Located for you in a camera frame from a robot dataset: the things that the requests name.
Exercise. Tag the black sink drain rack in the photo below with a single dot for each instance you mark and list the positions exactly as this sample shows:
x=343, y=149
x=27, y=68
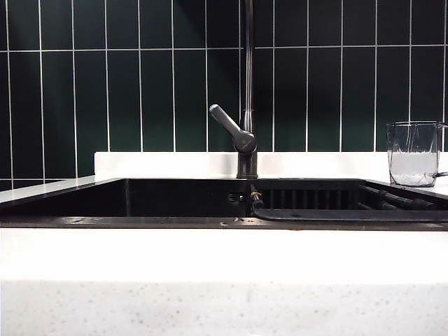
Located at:
x=315, y=214

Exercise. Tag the black kitchen sink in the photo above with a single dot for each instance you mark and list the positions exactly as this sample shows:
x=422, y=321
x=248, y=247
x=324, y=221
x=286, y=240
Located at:
x=175, y=199

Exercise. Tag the clear plastic mug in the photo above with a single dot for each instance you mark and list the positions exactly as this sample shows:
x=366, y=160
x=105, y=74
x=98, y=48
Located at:
x=413, y=164

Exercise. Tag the dark metal kitchen faucet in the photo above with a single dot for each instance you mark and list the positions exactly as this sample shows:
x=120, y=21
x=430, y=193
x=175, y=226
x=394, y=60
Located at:
x=248, y=164

